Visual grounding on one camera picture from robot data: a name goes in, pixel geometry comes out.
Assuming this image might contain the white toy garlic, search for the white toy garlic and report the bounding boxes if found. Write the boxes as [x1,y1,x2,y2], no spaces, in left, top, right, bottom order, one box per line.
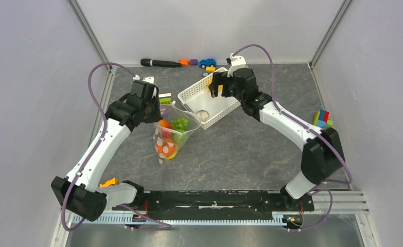
[196,110,210,122]

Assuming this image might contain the orange toy pumpkin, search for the orange toy pumpkin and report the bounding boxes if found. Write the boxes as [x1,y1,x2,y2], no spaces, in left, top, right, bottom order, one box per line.
[154,138,177,160]

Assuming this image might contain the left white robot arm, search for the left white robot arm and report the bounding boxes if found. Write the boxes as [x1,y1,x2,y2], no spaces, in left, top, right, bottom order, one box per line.
[51,77,161,221]

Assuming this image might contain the clear dotted zip bag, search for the clear dotted zip bag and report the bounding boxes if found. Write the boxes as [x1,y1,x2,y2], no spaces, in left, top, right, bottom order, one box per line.
[153,101,201,164]

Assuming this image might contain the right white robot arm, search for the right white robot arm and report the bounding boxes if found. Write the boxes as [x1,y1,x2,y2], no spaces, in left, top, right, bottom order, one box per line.
[208,68,345,210]

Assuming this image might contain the blue toy car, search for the blue toy car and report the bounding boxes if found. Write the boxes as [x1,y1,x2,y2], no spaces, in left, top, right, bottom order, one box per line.
[199,58,217,68]

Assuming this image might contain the orange toy block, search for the orange toy block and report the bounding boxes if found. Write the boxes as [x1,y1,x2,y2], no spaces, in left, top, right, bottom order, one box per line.
[178,59,190,66]

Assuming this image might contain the yellow toy brick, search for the yellow toy brick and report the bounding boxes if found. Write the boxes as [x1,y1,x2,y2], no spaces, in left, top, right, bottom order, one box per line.
[206,67,216,72]

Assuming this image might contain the yellow toy mango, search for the yellow toy mango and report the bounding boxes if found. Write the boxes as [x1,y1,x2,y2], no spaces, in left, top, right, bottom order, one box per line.
[166,150,178,160]

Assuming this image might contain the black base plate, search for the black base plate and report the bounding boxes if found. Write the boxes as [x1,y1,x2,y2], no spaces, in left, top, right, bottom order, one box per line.
[129,190,314,220]

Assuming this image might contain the black microphone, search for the black microphone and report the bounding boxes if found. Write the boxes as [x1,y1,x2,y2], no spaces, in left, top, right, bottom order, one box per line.
[140,58,182,68]

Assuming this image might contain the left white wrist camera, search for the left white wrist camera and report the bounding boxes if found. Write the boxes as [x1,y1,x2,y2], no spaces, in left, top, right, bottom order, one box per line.
[132,75,154,84]

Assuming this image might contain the green white building block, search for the green white building block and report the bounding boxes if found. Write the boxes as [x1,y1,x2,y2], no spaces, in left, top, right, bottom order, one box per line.
[159,93,172,104]

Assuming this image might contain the orange yellow building block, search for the orange yellow building block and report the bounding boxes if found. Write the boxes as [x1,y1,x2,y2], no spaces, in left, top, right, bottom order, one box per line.
[99,178,119,188]

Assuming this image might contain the purple toy block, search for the purple toy block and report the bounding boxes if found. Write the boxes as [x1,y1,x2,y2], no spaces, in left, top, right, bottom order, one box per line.
[189,59,198,66]

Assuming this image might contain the white cable duct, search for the white cable duct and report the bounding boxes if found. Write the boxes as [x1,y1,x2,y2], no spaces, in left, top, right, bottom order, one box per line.
[83,211,296,226]

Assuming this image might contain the green toy grapes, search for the green toy grapes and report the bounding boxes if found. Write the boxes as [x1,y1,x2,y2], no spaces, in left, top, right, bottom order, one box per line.
[170,117,189,132]

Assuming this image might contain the green toy cabbage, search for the green toy cabbage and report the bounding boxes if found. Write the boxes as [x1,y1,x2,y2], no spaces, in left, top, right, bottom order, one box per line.
[172,129,188,146]

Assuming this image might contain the colourful building block stack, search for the colourful building block stack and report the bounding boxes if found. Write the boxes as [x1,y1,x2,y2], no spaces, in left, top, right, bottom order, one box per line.
[312,110,333,128]

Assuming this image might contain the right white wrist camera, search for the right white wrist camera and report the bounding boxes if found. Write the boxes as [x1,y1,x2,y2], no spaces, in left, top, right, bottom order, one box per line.
[226,54,247,77]

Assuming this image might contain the white perforated plastic basket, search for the white perforated plastic basket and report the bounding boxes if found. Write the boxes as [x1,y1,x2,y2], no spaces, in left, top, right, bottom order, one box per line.
[177,73,240,130]

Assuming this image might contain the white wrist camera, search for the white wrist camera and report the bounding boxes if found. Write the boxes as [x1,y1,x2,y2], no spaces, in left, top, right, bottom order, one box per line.
[226,54,247,77]
[132,75,154,84]

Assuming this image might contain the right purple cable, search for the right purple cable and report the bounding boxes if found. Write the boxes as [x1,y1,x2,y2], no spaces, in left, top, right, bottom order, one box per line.
[232,44,354,233]

